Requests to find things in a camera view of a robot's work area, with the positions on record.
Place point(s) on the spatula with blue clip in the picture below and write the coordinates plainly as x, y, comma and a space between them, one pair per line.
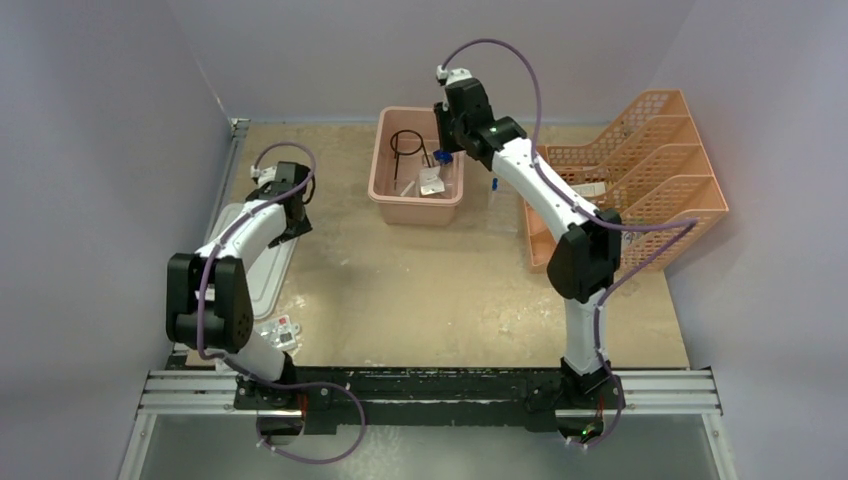
442, 158

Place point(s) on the small white packet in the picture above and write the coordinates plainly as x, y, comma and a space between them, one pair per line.
430, 181

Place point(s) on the white plastic bin lid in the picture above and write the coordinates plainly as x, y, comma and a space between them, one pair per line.
272, 272

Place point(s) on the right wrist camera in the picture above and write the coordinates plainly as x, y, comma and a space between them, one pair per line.
445, 76

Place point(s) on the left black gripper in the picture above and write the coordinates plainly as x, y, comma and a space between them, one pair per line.
302, 228

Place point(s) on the aluminium frame rail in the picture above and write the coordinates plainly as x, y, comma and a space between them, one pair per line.
646, 392

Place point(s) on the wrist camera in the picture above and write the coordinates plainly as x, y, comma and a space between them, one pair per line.
262, 176
445, 76

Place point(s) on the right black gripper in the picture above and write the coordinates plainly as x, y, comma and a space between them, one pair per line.
443, 117

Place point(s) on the clear test tube rack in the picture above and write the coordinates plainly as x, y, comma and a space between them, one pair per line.
502, 214

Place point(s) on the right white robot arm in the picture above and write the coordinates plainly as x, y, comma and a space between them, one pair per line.
587, 250

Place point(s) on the white clay triangle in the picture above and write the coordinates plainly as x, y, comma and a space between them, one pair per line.
409, 190

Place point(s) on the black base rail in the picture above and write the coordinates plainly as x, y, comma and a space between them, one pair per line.
539, 400

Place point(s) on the pink plastic bin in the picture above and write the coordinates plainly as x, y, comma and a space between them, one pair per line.
436, 210

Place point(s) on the black wire tripod stand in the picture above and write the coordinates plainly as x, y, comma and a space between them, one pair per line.
394, 144

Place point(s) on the orange mesh file organizer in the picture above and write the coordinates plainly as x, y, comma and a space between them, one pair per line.
650, 165

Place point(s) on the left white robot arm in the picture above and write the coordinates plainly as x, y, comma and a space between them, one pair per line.
208, 305

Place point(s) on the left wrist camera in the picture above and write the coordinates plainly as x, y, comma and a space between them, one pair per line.
262, 176

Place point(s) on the blister pack with label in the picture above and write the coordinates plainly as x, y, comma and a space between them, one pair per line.
282, 333

